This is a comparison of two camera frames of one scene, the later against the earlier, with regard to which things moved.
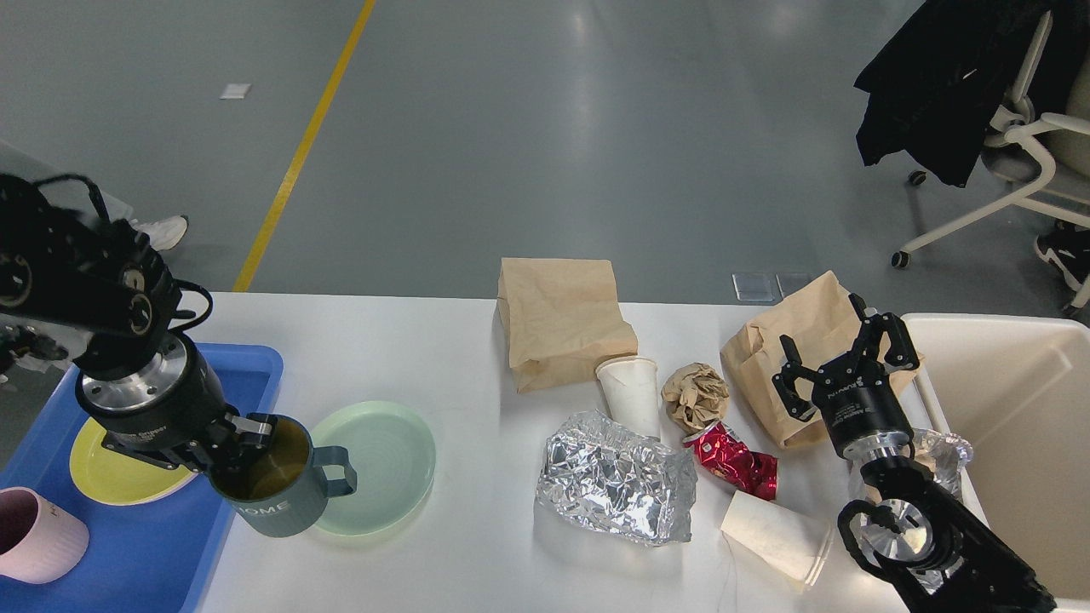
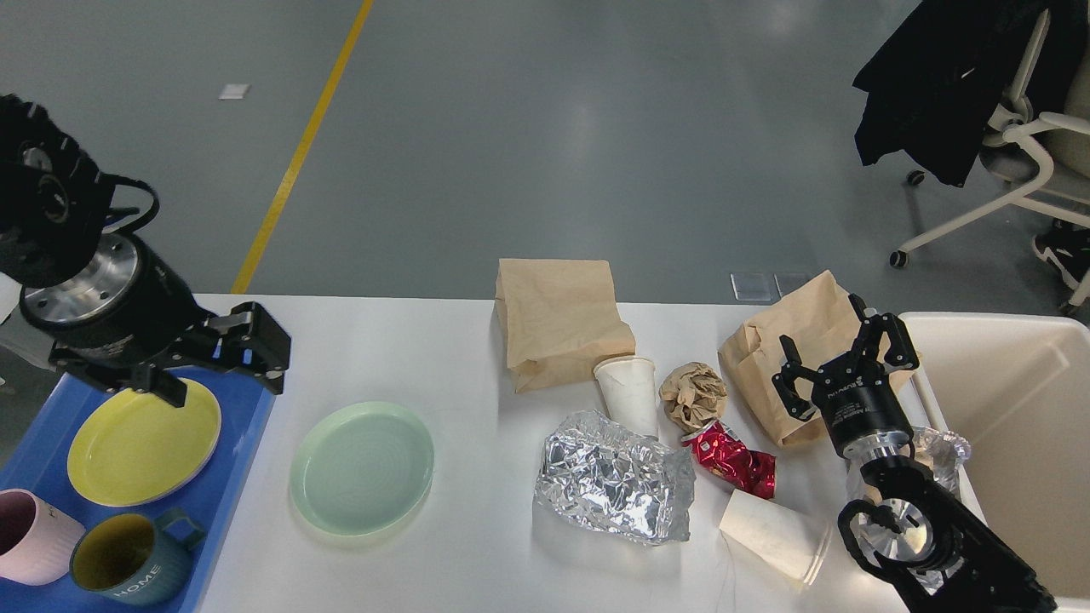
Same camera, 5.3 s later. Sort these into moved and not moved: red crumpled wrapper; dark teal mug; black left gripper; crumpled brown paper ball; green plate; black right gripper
Moved: black left gripper; dark teal mug
Not moved: crumpled brown paper ball; green plate; black right gripper; red crumpled wrapper
